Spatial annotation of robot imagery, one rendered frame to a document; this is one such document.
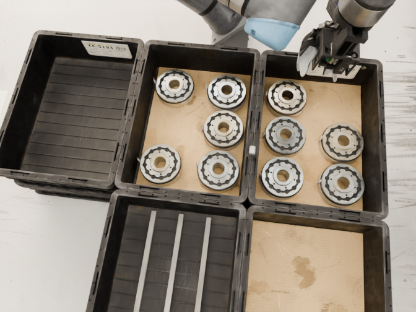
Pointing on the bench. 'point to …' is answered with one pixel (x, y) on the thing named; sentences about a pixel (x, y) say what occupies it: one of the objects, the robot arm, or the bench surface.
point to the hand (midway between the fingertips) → (312, 66)
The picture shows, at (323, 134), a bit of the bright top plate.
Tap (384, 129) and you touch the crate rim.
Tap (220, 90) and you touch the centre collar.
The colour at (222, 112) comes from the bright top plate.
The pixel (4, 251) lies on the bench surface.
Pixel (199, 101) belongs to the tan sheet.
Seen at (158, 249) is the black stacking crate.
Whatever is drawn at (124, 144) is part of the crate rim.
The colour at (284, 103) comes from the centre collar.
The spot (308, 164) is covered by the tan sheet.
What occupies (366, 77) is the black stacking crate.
